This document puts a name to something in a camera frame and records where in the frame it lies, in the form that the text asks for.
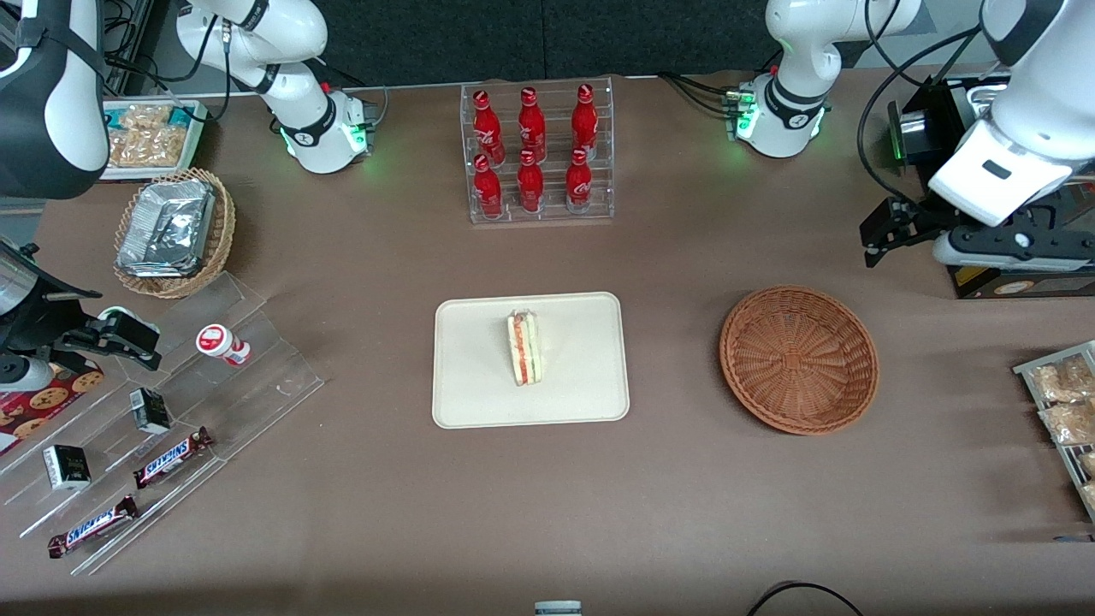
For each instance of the red white yogurt bottle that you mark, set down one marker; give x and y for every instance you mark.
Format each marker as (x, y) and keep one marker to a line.
(218, 342)

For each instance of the brown round wicker basket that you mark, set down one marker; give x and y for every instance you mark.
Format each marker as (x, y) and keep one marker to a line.
(796, 359)

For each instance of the small black carton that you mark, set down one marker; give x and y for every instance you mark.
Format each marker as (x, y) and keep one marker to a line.
(150, 412)
(68, 467)

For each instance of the black food warmer cabinet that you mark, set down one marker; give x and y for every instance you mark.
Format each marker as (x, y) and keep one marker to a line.
(941, 94)

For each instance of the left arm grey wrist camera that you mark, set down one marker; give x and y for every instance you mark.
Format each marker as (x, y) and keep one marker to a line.
(984, 255)

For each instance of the red cookie box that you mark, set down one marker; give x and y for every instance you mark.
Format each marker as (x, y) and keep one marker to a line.
(47, 402)

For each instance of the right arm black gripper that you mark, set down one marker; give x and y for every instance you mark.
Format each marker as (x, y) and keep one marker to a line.
(34, 327)

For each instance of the small white bottle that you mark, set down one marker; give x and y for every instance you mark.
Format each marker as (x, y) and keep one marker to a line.
(111, 313)

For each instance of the clear bag of fried snacks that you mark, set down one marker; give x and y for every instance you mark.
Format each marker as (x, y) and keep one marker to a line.
(1069, 423)
(147, 115)
(1065, 381)
(150, 147)

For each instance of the silver foil pack stack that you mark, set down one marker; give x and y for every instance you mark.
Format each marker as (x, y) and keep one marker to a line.
(167, 227)

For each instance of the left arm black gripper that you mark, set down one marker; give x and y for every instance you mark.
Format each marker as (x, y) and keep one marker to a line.
(922, 216)

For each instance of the clear acrylic stepped display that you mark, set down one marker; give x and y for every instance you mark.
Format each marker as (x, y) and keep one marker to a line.
(257, 376)

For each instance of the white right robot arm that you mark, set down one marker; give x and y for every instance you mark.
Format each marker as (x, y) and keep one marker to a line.
(291, 34)

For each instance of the triangular sandwich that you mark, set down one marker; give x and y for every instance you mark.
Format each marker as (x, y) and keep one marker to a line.
(523, 351)

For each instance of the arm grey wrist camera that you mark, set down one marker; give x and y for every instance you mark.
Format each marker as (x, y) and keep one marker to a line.
(30, 376)
(984, 255)

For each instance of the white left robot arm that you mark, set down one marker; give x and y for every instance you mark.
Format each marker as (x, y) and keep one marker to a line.
(800, 43)

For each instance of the brown Snickers bar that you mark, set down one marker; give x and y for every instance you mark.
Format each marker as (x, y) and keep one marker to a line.
(171, 459)
(92, 527)

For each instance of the red cola bottle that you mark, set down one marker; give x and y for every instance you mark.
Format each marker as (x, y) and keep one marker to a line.
(585, 120)
(531, 124)
(530, 184)
(488, 188)
(486, 128)
(578, 181)

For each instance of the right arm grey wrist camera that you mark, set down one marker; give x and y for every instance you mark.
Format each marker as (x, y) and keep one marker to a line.
(30, 376)

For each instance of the tan oval wicker basket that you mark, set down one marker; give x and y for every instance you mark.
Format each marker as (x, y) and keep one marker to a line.
(221, 248)

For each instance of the white snack tray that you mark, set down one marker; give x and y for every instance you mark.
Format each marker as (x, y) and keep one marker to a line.
(145, 174)

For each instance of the clear acrylic bottle rack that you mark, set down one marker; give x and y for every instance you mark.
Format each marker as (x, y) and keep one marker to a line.
(553, 216)

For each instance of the grey metal bracket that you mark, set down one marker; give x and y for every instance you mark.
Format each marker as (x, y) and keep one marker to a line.
(558, 609)

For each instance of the tray of packaged snacks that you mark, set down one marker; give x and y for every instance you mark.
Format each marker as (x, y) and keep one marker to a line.
(1069, 470)

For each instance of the cream plastic tray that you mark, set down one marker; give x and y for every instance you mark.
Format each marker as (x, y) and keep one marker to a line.
(582, 359)

